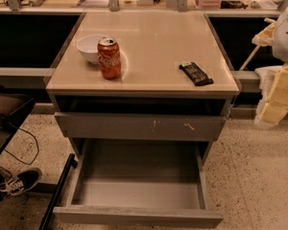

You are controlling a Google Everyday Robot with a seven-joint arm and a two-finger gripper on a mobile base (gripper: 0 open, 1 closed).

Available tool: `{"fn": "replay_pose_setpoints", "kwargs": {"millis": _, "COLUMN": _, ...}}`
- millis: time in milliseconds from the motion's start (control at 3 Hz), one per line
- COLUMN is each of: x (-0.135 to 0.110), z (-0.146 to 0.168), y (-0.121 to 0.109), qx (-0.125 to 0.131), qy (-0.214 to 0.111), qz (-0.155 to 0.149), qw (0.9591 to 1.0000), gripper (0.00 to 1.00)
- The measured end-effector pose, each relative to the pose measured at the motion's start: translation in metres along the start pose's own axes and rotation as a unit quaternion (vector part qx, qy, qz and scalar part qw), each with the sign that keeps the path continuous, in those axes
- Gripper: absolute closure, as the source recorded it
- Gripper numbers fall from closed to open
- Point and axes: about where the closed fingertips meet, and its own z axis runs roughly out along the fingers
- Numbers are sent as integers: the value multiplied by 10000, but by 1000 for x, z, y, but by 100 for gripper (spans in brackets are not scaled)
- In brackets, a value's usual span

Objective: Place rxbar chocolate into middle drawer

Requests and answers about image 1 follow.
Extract black cable on floor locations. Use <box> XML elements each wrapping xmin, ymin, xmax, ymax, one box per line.
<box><xmin>3</xmin><ymin>124</ymin><xmax>40</xmax><ymax>166</ymax></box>

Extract dark office chair seat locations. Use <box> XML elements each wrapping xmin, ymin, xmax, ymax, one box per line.
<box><xmin>0</xmin><ymin>86</ymin><xmax>36</xmax><ymax>154</ymax></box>

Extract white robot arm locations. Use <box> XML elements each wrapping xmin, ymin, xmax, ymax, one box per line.
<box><xmin>252</xmin><ymin>6</ymin><xmax>288</xmax><ymax>128</ymax></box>

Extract black sneaker white laces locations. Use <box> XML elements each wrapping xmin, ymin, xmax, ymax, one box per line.
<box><xmin>0</xmin><ymin>168</ymin><xmax>42</xmax><ymax>196</ymax></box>

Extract grey drawer cabinet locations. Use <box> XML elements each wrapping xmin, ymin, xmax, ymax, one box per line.
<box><xmin>47</xmin><ymin>11</ymin><xmax>239</xmax><ymax>156</ymax></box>

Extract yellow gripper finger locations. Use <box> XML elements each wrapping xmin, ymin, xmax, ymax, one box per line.
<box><xmin>254</xmin><ymin>63</ymin><xmax>288</xmax><ymax>128</ymax></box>
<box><xmin>252</xmin><ymin>23</ymin><xmax>276</xmax><ymax>47</ymax></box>

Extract open grey lower drawer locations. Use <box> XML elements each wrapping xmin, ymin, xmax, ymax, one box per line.
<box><xmin>54</xmin><ymin>139</ymin><xmax>223</xmax><ymax>228</ymax></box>

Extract black rxbar chocolate bar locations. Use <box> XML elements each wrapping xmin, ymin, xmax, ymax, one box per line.
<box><xmin>179</xmin><ymin>62</ymin><xmax>213</xmax><ymax>86</ymax></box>

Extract red coca-cola can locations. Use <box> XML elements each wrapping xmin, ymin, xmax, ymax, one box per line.
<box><xmin>97</xmin><ymin>36</ymin><xmax>121</xmax><ymax>80</ymax></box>

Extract grey middle drawer front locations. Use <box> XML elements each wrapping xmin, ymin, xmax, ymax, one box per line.
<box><xmin>55</xmin><ymin>112</ymin><xmax>226</xmax><ymax>141</ymax></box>

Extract white ceramic bowl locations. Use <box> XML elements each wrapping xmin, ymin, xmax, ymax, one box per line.
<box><xmin>76</xmin><ymin>34</ymin><xmax>105</xmax><ymax>64</ymax></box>

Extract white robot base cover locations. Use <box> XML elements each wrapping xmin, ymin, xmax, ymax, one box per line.
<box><xmin>255</xmin><ymin>65</ymin><xmax>281</xmax><ymax>91</ymax></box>

